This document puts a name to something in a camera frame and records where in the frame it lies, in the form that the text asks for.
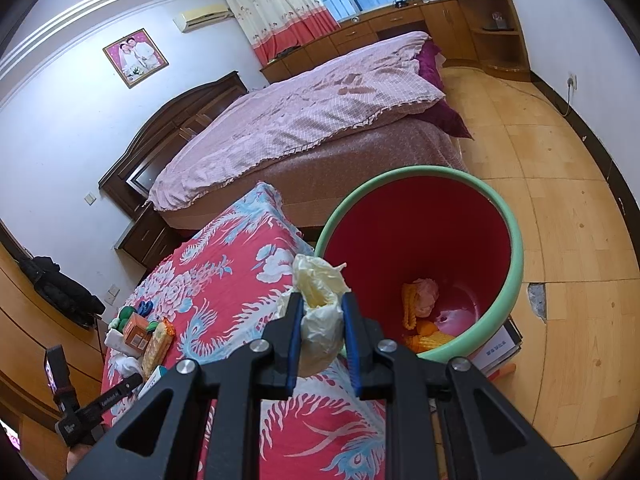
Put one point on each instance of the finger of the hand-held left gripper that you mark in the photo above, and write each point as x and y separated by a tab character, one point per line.
110	399

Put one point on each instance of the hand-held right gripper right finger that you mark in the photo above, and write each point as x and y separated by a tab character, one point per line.
352	345

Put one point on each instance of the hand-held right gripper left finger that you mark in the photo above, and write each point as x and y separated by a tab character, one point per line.
295	345

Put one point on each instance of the white cloth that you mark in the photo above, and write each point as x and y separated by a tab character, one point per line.
127	364

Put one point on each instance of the cream plastic bag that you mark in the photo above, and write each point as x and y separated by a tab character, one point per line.
320	310

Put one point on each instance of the white carton box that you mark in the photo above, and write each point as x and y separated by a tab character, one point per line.
152	380

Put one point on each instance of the white plastic packet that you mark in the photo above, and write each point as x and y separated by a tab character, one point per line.
115	340

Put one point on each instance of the yellow foam net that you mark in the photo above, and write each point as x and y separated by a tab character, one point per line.
411	305
157	347

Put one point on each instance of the orange cloth bow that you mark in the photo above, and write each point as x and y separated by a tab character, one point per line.
425	329

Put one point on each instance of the red bin with green rim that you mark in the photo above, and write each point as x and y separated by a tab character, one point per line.
425	220

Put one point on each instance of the orange cardboard box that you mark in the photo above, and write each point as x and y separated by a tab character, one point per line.
136	337

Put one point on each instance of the green pumpkin toy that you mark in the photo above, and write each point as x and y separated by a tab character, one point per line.
124	317

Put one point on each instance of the red floral tablecloth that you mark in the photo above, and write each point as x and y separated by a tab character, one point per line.
225	285

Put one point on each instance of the blue fidget spinner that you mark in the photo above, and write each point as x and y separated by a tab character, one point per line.
146	310

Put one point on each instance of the black jacket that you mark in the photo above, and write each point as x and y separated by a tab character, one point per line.
60	290

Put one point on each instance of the white printed booklet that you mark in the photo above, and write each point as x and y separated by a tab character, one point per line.
500	347

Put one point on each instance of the dark wooden nightstand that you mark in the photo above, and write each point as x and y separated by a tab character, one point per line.
150	237

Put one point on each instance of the brown bed mattress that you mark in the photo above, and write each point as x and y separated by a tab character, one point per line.
360	160

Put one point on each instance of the pink checked quilt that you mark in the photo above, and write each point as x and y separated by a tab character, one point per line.
310	105

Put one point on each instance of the dark wooden headboard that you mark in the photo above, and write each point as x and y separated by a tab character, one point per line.
165	130

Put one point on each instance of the dark magenta quilt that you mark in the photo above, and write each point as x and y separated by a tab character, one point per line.
440	105

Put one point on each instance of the low wooden cabinet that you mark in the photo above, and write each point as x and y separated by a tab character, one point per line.
360	32

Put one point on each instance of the wooden corner shelf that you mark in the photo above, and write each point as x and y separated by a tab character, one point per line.
495	45

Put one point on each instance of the cream and red curtain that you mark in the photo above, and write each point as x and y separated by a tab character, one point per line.
280	10

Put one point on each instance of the white wall outlet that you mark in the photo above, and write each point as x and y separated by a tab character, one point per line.
114	295

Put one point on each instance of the white wall switch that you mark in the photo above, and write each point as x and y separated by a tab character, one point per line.
90	198

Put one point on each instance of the framed wall photo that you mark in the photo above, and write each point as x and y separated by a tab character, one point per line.
135	57

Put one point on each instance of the wall air conditioner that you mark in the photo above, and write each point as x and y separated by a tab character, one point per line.
202	17

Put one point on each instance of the wall outlet with plug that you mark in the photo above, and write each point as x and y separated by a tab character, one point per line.
572	81

